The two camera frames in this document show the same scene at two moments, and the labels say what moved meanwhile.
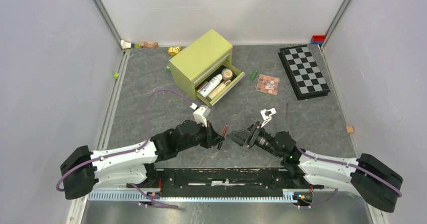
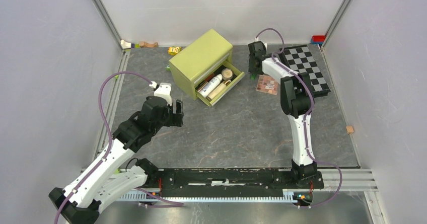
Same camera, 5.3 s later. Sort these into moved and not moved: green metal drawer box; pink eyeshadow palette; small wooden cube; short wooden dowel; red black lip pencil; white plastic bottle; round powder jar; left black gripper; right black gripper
Moved: red black lip pencil; right black gripper; left black gripper
Not moved: green metal drawer box; short wooden dowel; white plastic bottle; round powder jar; pink eyeshadow palette; small wooden cube
